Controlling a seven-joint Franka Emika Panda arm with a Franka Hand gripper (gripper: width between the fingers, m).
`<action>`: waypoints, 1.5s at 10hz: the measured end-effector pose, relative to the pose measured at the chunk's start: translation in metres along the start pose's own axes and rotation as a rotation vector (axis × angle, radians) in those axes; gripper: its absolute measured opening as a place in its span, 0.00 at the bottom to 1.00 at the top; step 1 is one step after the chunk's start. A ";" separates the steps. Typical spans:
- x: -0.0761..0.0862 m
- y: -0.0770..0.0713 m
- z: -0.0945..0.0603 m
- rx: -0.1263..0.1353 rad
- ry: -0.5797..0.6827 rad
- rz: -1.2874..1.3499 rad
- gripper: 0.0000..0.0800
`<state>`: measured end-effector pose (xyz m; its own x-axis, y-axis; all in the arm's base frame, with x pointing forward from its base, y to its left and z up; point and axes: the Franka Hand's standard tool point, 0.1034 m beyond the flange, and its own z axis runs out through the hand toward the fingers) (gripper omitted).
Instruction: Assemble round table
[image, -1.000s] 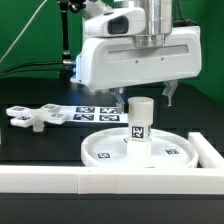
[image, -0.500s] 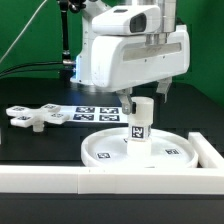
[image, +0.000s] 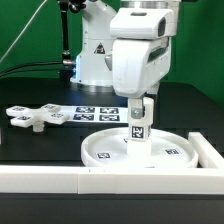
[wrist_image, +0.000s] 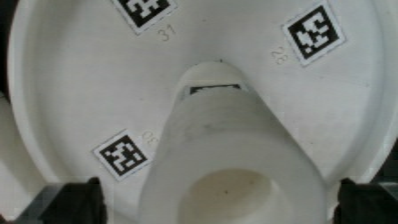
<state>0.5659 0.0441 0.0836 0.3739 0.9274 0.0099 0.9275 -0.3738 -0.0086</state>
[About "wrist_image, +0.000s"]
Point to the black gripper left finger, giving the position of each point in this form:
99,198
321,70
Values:
69,204

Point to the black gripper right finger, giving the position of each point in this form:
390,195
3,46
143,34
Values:
367,203

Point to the white cylindrical table leg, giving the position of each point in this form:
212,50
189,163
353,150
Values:
234,176

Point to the white round table top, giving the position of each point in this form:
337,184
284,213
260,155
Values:
113,57

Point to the white L-shaped fence rail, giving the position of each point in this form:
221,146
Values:
22,180

